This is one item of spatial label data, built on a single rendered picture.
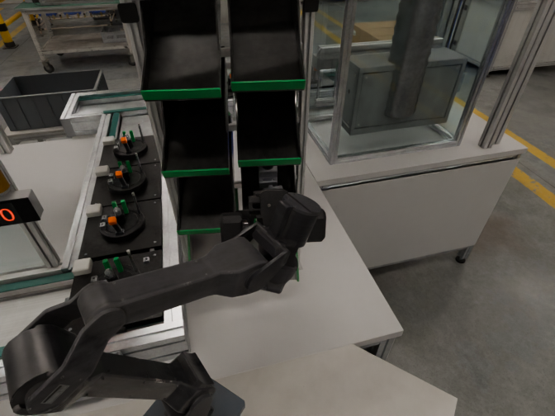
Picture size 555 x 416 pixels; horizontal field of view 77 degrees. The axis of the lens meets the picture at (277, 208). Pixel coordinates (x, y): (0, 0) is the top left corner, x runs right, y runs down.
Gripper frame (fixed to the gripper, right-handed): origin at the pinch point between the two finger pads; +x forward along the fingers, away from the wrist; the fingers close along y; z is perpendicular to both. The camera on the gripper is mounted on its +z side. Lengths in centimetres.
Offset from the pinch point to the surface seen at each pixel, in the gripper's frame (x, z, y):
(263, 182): 18.7, -0.7, 0.5
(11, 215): 20, -7, 61
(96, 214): 50, -22, 56
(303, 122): 21.7, 12.8, -9.3
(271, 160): 8.2, 8.2, -0.7
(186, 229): 12.0, -8.9, 19.0
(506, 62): 431, -2, -353
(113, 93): 157, 3, 80
